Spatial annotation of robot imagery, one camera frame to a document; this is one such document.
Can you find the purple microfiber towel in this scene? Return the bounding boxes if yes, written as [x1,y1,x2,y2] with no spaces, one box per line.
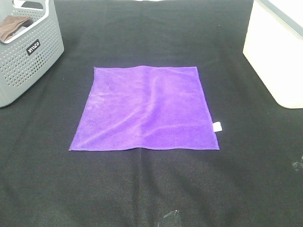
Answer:
[70,66,219,151]

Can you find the white plastic bin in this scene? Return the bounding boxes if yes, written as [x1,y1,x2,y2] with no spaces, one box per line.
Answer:
[243,0,303,109]

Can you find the brown folded cloth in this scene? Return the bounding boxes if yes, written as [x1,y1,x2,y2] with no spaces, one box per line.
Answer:
[0,15,31,42]

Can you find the grey perforated plastic basket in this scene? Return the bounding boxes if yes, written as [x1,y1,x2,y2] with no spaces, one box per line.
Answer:
[0,0,64,107]

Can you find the black table cloth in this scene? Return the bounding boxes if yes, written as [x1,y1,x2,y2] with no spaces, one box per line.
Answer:
[0,0,303,227]

